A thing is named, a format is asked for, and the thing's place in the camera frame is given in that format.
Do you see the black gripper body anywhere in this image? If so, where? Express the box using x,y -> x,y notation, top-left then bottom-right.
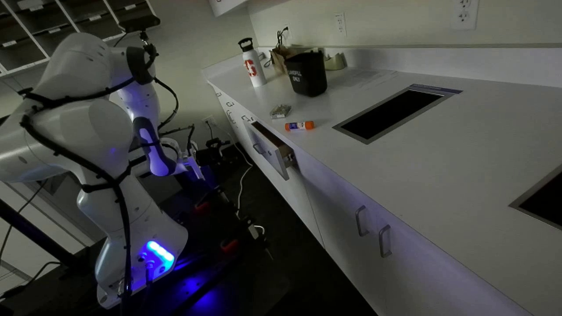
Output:
195,137 -> 229,171

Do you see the white cabinet drawer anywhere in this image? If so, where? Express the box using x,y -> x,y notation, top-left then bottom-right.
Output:
248,122 -> 299,181

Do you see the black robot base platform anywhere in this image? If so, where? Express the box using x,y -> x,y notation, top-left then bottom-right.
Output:
0,174 -> 278,316

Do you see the white counter cabinet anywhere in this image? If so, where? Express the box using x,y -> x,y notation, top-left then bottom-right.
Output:
204,79 -> 533,316

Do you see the red clamp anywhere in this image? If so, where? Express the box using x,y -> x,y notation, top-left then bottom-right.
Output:
192,197 -> 213,216
218,236 -> 241,257

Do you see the small grey flat item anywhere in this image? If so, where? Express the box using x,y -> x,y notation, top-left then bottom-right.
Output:
269,104 -> 294,122

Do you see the orange and white marker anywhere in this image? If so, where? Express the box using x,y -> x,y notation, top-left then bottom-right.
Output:
283,120 -> 318,134

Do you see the white bottle with red logo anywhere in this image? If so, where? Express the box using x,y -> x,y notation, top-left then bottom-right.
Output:
237,37 -> 269,92

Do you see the brown cardboard box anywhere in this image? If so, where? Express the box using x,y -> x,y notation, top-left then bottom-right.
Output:
269,44 -> 308,78

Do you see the black bin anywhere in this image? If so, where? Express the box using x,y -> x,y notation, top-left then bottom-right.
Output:
283,50 -> 329,99

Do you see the metal faucet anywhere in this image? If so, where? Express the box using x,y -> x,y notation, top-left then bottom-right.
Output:
274,27 -> 292,53

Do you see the small tape dispenser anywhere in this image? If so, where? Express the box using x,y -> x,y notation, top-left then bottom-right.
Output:
324,51 -> 348,74

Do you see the black metal stand bar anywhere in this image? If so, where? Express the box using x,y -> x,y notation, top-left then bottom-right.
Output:
0,199 -> 81,272

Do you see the white cable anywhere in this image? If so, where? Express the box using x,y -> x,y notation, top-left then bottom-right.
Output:
236,165 -> 255,222

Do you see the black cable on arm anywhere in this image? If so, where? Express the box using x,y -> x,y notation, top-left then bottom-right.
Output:
16,46 -> 181,304

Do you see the metal cabinet door handle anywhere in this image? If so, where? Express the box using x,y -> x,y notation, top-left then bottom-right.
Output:
355,204 -> 371,239
378,223 -> 394,260

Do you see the white wall switch plate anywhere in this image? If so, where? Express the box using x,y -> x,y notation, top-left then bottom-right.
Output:
334,13 -> 348,39

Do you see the wall pigeonhole shelf unit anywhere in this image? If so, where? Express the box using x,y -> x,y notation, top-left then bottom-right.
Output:
0,0 -> 162,76

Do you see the white wall power outlet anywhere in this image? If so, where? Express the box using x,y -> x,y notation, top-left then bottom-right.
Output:
448,0 -> 480,32

